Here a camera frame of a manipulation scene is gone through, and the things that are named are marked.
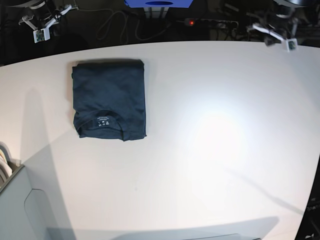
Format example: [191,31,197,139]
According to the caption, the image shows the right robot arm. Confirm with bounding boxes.
[18,0,79,44]

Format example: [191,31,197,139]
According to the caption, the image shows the blue box on stand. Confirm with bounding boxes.
[124,0,193,8]

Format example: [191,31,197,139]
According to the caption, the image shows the white power strip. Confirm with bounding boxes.
[183,18,239,30]

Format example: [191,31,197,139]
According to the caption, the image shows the dark blue T-shirt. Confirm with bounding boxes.
[71,59,147,142]

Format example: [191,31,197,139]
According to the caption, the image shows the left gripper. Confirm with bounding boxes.
[246,12,299,52]

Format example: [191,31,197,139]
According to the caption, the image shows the grey bin at left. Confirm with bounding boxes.
[0,141,76,240]

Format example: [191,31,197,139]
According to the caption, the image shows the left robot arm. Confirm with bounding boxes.
[246,0,316,52]

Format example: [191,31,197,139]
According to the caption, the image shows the grey cable on floor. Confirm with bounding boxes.
[96,0,173,42]

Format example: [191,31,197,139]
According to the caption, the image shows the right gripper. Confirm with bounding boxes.
[18,3,78,43]

